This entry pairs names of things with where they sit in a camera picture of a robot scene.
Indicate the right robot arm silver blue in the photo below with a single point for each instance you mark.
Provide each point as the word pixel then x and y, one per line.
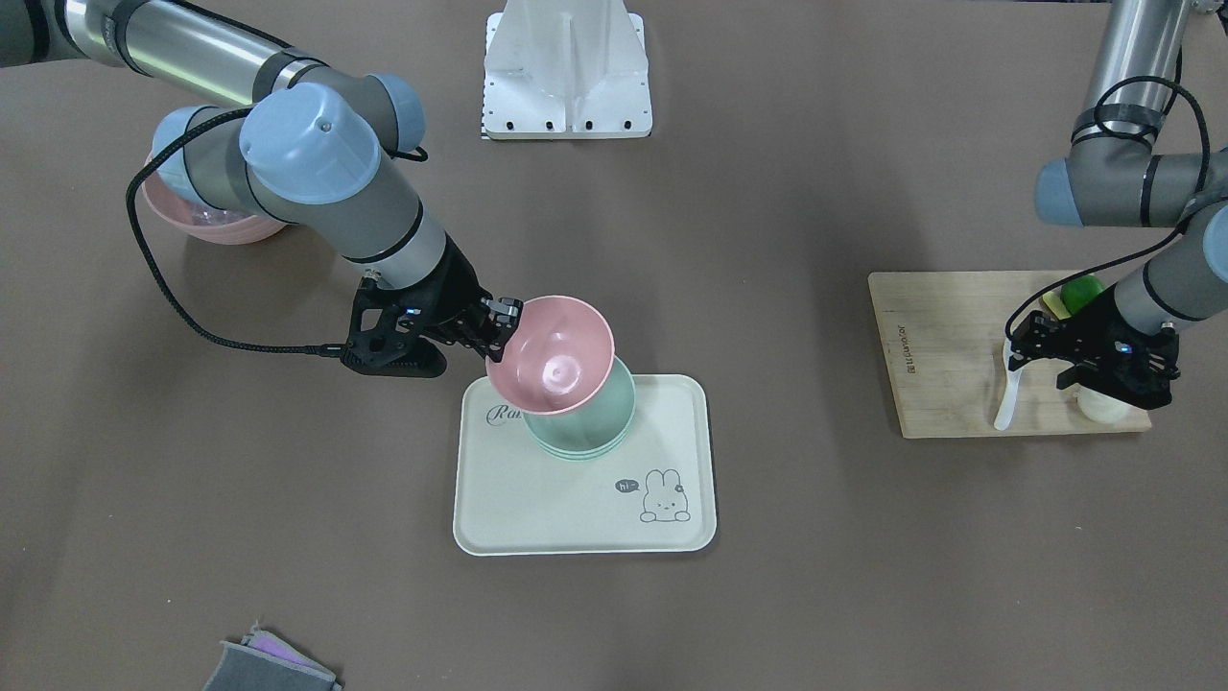
pixel 284 136

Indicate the large pink ice bowl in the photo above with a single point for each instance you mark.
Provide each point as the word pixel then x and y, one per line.
pixel 166 192

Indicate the white ceramic spoon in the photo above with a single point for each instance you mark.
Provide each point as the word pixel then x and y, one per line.
pixel 1007 393

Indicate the cream rabbit tray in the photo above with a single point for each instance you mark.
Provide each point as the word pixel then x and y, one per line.
pixel 653 494

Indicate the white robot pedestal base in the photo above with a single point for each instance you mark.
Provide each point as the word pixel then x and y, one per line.
pixel 557 70

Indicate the small pink bowl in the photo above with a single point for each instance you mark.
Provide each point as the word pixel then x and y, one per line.
pixel 559 356

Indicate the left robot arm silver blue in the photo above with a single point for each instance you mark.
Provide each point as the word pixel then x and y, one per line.
pixel 1139 156

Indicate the green lime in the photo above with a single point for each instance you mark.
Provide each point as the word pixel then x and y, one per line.
pixel 1077 293

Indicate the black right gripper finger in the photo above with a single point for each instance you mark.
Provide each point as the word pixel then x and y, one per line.
pixel 502 315
pixel 488 342

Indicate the stacked green bowls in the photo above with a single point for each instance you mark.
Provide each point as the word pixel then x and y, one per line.
pixel 594 428

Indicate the grey folded cloth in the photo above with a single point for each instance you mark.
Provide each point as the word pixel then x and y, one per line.
pixel 262 660

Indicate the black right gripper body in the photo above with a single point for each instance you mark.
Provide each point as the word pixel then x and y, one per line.
pixel 457 291

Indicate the wooden cutting board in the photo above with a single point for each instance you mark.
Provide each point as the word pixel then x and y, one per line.
pixel 942 334

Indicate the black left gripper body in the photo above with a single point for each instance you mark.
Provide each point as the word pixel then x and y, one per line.
pixel 1096 331

